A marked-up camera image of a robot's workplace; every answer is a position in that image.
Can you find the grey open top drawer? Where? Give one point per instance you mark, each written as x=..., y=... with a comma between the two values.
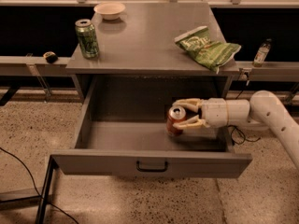
x=123, y=120

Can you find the small black round object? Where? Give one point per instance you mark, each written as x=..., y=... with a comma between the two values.
x=50, y=57

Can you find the grey ledge rail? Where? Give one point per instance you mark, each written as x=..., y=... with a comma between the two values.
x=27, y=66

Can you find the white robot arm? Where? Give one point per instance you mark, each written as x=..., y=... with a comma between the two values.
x=263, y=109

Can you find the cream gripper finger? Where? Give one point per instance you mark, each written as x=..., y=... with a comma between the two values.
x=193, y=104
x=192, y=123

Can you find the grey metal cabinet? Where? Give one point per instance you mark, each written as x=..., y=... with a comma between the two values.
x=141, y=43

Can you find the black drawer handle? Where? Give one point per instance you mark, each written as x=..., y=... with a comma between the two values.
x=151, y=167

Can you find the green chip bag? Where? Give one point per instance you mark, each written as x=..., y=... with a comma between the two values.
x=205, y=51

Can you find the white paper bowl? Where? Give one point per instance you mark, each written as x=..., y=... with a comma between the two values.
x=109, y=11

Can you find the small clear bottle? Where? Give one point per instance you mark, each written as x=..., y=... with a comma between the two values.
x=262, y=53

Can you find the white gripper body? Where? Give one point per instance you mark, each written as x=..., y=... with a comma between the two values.
x=215, y=112

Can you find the red coke can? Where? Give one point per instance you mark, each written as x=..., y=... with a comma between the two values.
x=175, y=114

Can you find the green soda can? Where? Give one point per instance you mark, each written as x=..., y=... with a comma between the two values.
x=87, y=39

